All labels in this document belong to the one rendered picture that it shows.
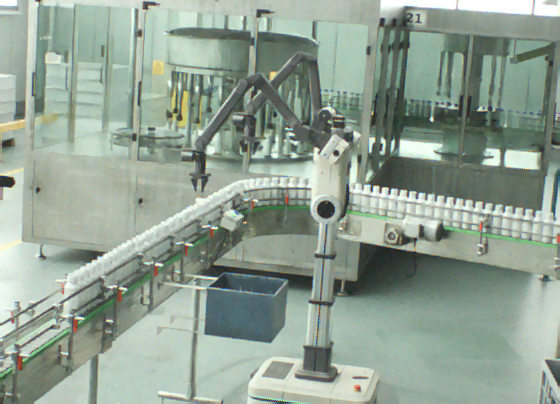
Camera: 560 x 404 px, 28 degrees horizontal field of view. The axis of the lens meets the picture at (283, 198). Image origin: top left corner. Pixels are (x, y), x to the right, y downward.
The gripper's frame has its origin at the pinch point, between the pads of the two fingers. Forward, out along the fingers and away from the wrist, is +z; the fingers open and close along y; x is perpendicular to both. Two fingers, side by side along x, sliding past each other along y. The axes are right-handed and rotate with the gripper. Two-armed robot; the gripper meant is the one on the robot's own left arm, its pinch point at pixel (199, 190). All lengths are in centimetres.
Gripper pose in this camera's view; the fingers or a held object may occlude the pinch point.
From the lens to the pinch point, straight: 576.5
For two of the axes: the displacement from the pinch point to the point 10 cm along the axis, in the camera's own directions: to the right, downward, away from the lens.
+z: -0.7, 9.8, 1.7
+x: 2.0, -1.5, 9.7
